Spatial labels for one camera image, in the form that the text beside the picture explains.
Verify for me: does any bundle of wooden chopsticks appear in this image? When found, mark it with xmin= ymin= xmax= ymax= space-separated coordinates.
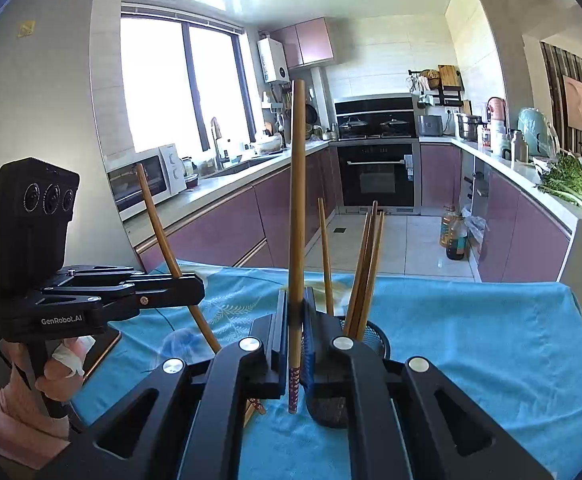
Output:
xmin=243 ymin=397 xmax=268 ymax=428

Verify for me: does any white wall water heater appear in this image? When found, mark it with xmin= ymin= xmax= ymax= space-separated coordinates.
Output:
xmin=257 ymin=37 xmax=290 ymax=83

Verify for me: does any steel kitchen sink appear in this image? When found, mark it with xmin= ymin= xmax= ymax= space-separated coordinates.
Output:
xmin=206 ymin=157 xmax=282 ymax=178

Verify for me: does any pink wall painting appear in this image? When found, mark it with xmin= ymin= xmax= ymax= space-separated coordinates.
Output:
xmin=562 ymin=74 xmax=582 ymax=131

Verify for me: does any black wall shelf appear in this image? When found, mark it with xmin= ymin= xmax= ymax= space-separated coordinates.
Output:
xmin=408 ymin=65 xmax=466 ymax=108

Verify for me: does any patterned-end wooden chopstick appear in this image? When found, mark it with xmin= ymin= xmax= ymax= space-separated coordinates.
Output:
xmin=362 ymin=210 xmax=386 ymax=340
xmin=343 ymin=212 xmax=372 ymax=335
xmin=355 ymin=201 xmax=379 ymax=338
xmin=317 ymin=197 xmax=335 ymax=317
xmin=135 ymin=162 xmax=222 ymax=355
xmin=287 ymin=79 xmax=308 ymax=415

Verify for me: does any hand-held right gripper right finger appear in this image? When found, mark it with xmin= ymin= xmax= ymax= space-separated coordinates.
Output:
xmin=301 ymin=287 xmax=554 ymax=480

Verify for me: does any person's left hand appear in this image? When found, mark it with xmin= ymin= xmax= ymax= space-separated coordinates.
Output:
xmin=34 ymin=335 xmax=97 ymax=402

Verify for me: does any clear plastic bag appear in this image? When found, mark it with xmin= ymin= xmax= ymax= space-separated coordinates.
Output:
xmin=463 ymin=215 xmax=486 ymax=261

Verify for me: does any purple kitchen cabinet run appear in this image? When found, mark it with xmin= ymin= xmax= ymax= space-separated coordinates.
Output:
xmin=419 ymin=137 xmax=582 ymax=286
xmin=134 ymin=140 xmax=337 ymax=273

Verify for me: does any wall rack with pans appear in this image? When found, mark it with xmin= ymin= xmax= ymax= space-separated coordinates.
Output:
xmin=261 ymin=82 xmax=322 ymax=141

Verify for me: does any person's left forearm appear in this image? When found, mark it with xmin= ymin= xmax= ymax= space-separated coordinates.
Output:
xmin=0 ymin=350 xmax=72 ymax=461

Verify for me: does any white microwave oven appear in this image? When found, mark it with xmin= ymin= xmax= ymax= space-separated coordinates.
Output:
xmin=106 ymin=144 xmax=188 ymax=222

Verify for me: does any black integrated stove oven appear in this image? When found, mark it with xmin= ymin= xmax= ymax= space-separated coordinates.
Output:
xmin=334 ymin=92 xmax=422 ymax=216

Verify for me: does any yellow cooking oil bottle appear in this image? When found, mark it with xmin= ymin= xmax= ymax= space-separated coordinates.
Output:
xmin=439 ymin=205 xmax=459 ymax=248

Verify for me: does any blue floral tablecloth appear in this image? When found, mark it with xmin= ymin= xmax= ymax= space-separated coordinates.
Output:
xmin=68 ymin=259 xmax=582 ymax=480

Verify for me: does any black mesh chopstick holder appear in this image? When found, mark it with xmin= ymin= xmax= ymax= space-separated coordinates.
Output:
xmin=305 ymin=315 xmax=392 ymax=429

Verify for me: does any white ceramic casserole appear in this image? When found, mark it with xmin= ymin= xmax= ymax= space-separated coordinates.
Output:
xmin=253 ymin=135 xmax=284 ymax=155

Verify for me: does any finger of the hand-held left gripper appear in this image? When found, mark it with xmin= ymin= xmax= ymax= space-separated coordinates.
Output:
xmin=65 ymin=265 xmax=148 ymax=284
xmin=42 ymin=272 xmax=206 ymax=318

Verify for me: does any steel kitchen faucet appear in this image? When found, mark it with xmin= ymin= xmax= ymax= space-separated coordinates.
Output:
xmin=210 ymin=116 xmax=228 ymax=171

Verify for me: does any dark sauce bottle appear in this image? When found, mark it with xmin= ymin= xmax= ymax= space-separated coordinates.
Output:
xmin=446 ymin=225 xmax=469 ymax=261

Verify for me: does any pink electric kettle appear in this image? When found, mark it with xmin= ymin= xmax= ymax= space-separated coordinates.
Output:
xmin=487 ymin=96 xmax=509 ymax=126

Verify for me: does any kitchen window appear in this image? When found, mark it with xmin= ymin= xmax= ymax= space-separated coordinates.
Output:
xmin=120 ymin=12 xmax=257 ymax=156

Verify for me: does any stainless steel pot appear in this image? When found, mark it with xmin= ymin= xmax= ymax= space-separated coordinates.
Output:
xmin=457 ymin=113 xmax=482 ymax=142

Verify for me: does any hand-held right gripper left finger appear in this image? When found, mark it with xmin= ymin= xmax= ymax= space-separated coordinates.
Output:
xmin=36 ymin=287 xmax=292 ymax=480

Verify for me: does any dark slatted wood partition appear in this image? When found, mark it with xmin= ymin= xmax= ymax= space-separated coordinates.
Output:
xmin=541 ymin=42 xmax=582 ymax=151

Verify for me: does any silver toaster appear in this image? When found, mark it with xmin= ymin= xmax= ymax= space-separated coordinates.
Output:
xmin=417 ymin=114 xmax=444 ymax=137

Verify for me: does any steel thermos flask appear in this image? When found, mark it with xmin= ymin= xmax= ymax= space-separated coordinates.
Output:
xmin=512 ymin=130 xmax=529 ymax=163

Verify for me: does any pink upper wall cabinet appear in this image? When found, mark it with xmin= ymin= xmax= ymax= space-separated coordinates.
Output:
xmin=270 ymin=16 xmax=335 ymax=70

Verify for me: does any bunch of leafy greens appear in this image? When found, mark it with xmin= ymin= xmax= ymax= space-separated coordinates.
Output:
xmin=536 ymin=154 xmax=582 ymax=213

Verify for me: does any grey refrigerator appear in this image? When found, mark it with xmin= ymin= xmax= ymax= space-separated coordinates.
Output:
xmin=0 ymin=0 xmax=142 ymax=311

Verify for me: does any pale green air fryer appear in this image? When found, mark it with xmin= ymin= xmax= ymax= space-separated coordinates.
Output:
xmin=517 ymin=106 xmax=559 ymax=161

